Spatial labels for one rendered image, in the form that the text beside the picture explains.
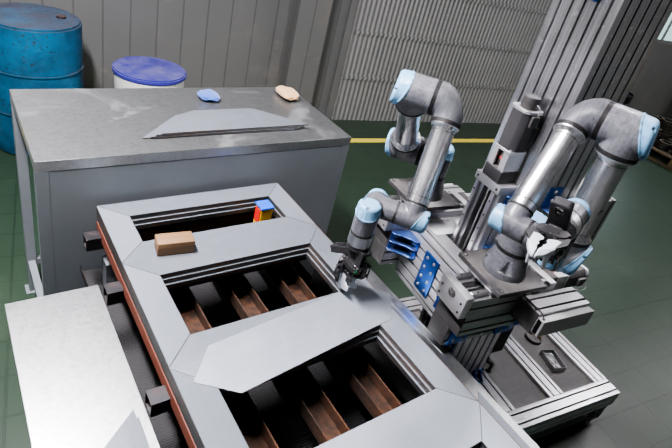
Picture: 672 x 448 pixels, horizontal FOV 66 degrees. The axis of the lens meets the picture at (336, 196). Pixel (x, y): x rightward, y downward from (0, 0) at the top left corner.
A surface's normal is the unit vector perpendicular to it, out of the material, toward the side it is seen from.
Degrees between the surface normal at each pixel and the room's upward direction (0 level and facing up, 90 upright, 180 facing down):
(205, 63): 90
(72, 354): 0
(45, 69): 90
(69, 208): 90
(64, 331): 0
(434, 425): 0
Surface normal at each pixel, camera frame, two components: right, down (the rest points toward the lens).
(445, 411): 0.22, -0.84
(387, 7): 0.42, 0.54
